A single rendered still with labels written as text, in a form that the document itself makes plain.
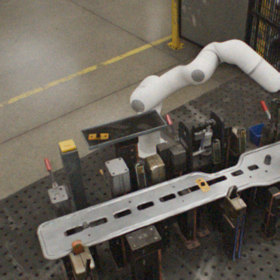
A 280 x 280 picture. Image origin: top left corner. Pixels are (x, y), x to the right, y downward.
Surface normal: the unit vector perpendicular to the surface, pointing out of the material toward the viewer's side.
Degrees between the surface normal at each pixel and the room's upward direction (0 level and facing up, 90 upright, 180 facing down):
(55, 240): 0
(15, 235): 0
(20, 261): 0
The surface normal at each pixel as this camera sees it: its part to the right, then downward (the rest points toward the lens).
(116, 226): 0.00, -0.75
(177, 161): 0.44, 0.59
